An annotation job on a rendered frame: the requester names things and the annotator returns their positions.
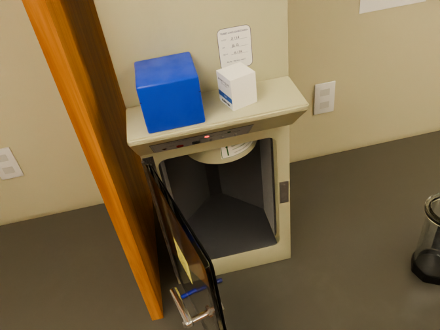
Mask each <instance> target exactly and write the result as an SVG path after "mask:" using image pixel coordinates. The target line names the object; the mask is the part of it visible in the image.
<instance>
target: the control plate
mask: <svg viewBox="0 0 440 330"><path fill-rule="evenodd" d="M252 126H253V124H251V125H248V126H242V127H238V128H233V129H229V130H223V131H219V132H214V133H210V134H204V135H200V136H194V137H188V138H185V139H179V140H175V141H169V142H166V143H160V144H156V145H151V146H150V148H151V149H152V151H153V152H154V153H158V152H161V151H167V150H171V149H176V148H177V147H176V146H178V145H183V147H186V146H190V145H193V144H192V142H194V141H200V143H205V142H209V139H212V138H213V139H212V141H215V140H218V139H222V138H221V136H224V138H229V137H233V136H234V135H233V134H236V136H239V135H243V134H248V133H249V131H250V130H251V128H252ZM229 131H232V132H230V133H227V132H229ZM205 136H209V137H205ZM198 144H199V143H198ZM165 148H167V149H166V150H162V149H165Z"/></svg>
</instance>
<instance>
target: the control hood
mask: <svg viewBox="0 0 440 330"><path fill-rule="evenodd" d="M256 88H257V102H255V103H252V104H251V105H248V106H245V107H243V108H241V109H238V110H235V111H233V110H232V109H230V108H229V107H228V106H227V105H225V104H224V103H223V102H222V101H221V100H220V98H219V90H214V91H210V92H204V93H201V95H202V103H203V108H204V115H205V122H203V123H200V124H194V125H190V126H184V127H180V128H174V129H171V130H165V131H161V132H155V133H152V134H149V133H148V131H147V127H146V124H145V120H144V117H143V113H142V110H141V106H140V105H139V106H135V107H129V108H127V109H126V135H127V144H128V146H129V147H130V148H131V149H132V150H133V151H134V152H135V153H136V154H137V155H139V156H143V155H149V154H153V153H154V152H153V151H152V149H151V148H150V146H151V145H156V144H160V143H166V142H169V141H175V140H179V139H185V138H191V137H194V136H200V135H204V134H210V133H214V132H219V131H223V130H229V129H233V128H238V127H242V126H248V125H251V124H253V126H252V128H251V130H250V131H249V133H253V132H258V131H262V130H268V129H271V128H277V127H281V126H287V125H290V124H293V123H294V122H295V121H296V120H297V119H298V118H299V117H300V116H301V115H303V114H304V113H305V112H306V111H307V110H308V108H309V104H308V102H307V101H306V100H305V98H304V97H303V95H302V94H301V93H300V91H299V90H298V88H297V87H296V86H295V84H294V83H293V81H292V80H291V79H290V77H288V76H285V77H279V78H275V79H269V80H265V81H259V82H256Z"/></svg>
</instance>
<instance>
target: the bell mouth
mask: <svg viewBox="0 0 440 330"><path fill-rule="evenodd" d="M256 142H257V140H255V141H249V142H245V143H240V144H236V145H231V146H227V147H222V148H218V149H212V150H209V151H202V152H199V153H193V154H189V155H188V156H190V157H191V158H192V159H194V160H196V161H199V162H203V163H206V164H224V163H228V162H232V161H235V160H238V159H239V158H242V157H243V156H246V155H247V154H248V153H249V152H250V151H251V150H252V149H253V148H254V146H255V144H256Z"/></svg>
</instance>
